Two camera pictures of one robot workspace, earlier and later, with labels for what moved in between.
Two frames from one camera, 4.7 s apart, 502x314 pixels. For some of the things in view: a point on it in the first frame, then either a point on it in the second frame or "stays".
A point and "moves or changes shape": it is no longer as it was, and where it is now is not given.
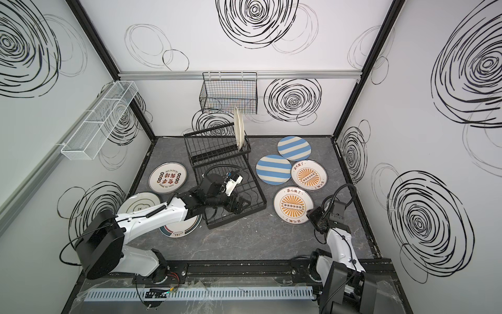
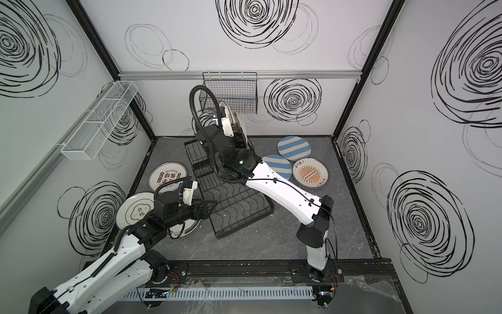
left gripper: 238,209 -> 205,214
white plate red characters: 167,178 stays
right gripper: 314,213 -> 242,142
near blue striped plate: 274,169 stays
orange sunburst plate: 291,204 moves or changes shape
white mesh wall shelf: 87,140 stays
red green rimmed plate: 181,229 stays
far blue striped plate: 295,148 stays
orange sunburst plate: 308,174 stays
